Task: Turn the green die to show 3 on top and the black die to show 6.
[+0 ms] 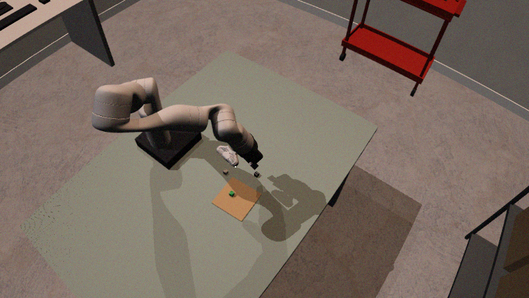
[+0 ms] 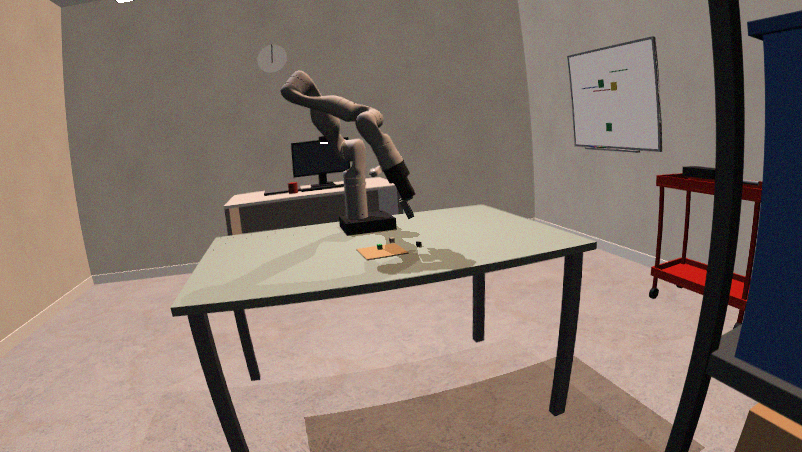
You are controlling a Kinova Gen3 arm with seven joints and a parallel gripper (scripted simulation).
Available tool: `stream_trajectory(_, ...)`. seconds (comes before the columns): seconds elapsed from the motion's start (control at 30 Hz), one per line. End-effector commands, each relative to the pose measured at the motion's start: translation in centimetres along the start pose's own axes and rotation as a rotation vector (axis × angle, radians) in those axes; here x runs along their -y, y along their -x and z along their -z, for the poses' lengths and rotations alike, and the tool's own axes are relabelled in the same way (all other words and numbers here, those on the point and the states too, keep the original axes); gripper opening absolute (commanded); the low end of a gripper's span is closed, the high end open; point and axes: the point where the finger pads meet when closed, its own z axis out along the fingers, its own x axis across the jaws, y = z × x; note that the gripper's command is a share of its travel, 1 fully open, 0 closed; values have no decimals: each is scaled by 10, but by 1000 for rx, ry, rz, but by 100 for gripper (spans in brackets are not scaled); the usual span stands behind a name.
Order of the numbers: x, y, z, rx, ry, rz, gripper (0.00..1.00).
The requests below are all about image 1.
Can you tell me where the orange square mat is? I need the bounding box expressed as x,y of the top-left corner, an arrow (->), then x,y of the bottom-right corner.
212,177 -> 262,222

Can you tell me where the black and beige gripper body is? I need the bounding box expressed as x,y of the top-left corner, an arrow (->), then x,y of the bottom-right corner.
216,131 -> 263,167

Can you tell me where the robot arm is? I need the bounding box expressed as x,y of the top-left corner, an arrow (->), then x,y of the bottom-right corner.
92,78 -> 248,149

